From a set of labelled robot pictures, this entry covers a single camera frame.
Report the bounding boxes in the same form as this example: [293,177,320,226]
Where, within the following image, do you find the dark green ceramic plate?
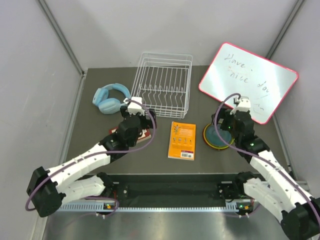
[204,124,233,148]

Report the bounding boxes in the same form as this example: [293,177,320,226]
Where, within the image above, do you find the orange plastic plate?
[202,127,235,150]

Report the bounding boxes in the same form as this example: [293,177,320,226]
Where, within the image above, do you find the lime green plastic plate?
[203,124,235,149]

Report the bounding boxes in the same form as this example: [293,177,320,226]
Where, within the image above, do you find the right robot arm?
[212,107,320,240]

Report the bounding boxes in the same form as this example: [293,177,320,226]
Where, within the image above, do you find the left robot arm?
[25,104,157,218]

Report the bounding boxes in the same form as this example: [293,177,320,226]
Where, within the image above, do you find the red and white book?
[109,127,152,143]

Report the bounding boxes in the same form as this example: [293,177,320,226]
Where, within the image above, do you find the light blue headphones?
[92,83,131,115]

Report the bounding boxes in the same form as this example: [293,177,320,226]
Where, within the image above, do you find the orange paperback book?
[167,121,196,161]

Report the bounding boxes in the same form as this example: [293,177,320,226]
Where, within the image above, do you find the pink framed whiteboard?
[198,42,299,125]

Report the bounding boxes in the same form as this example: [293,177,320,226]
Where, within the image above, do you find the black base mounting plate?
[108,173,246,200]

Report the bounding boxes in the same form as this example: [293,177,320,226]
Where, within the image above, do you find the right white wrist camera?
[230,96,251,115]

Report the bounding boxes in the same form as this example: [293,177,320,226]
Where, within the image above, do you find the white wire dish rack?
[131,52,193,119]

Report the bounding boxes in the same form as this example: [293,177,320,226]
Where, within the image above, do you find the grey slotted cable duct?
[58,201,253,213]

